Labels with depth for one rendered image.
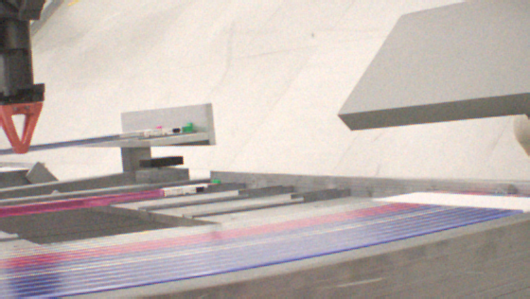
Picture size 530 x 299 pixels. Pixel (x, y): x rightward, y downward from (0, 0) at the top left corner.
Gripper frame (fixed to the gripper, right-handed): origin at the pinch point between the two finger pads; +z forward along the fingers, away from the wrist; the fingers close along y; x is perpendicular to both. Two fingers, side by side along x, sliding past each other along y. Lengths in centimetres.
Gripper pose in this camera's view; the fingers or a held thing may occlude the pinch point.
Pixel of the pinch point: (21, 148)
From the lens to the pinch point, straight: 133.6
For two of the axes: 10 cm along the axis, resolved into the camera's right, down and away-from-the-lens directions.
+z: 0.9, 9.9, 0.5
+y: 5.3, -0.1, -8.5
